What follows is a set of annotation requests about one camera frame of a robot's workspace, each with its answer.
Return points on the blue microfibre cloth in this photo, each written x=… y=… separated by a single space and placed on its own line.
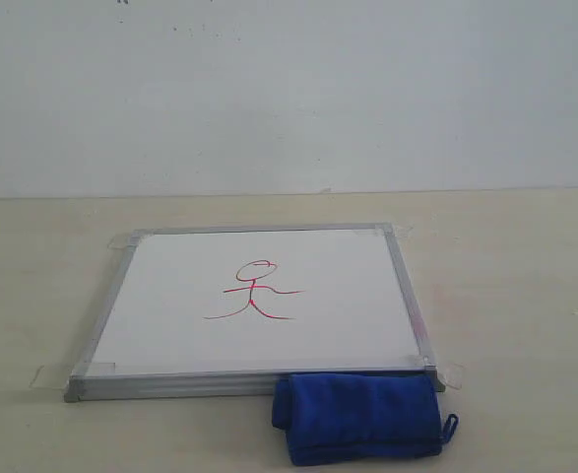
x=333 y=417

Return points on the white aluminium-framed whiteboard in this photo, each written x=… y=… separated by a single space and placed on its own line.
x=229 y=311

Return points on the clear tape back right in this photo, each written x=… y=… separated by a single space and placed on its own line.
x=384 y=229

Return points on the clear tape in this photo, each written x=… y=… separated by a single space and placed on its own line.
x=122 y=241
x=443 y=376
x=384 y=229
x=62 y=376

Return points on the clear tape back left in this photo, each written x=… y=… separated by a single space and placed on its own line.
x=122 y=241

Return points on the clear tape front right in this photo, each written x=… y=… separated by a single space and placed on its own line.
x=443 y=376

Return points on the clear tape front left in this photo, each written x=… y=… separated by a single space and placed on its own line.
x=62 y=376

